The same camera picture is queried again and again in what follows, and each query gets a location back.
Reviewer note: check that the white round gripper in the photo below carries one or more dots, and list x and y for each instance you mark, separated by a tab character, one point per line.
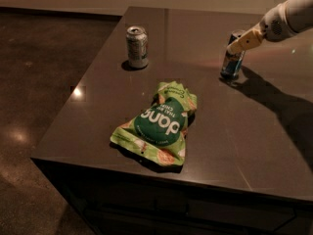
273	24

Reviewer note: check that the dark cabinet under counter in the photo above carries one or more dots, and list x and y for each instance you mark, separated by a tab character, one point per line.
117	203

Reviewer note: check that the white green soda can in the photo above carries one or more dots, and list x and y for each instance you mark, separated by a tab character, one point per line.
137	46

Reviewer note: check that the green chips bag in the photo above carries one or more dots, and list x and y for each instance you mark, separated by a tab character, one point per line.
158	134

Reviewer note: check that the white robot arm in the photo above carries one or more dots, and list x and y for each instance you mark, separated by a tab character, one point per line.
301	15

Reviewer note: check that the blue silver Red Bull can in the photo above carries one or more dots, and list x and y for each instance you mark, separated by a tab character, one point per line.
232	63

